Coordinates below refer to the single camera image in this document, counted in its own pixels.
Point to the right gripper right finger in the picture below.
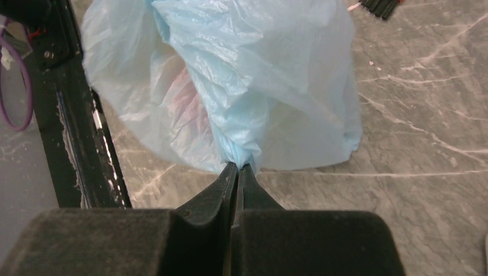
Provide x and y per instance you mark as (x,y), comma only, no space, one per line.
(267,239)

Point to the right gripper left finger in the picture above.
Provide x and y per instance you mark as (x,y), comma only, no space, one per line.
(189,240)

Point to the light blue plastic bag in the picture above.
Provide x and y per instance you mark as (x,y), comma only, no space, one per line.
(270,84)

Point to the orange black small brush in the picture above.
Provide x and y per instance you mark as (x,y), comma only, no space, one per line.
(382,9)

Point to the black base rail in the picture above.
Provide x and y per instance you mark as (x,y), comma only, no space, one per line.
(81,157)

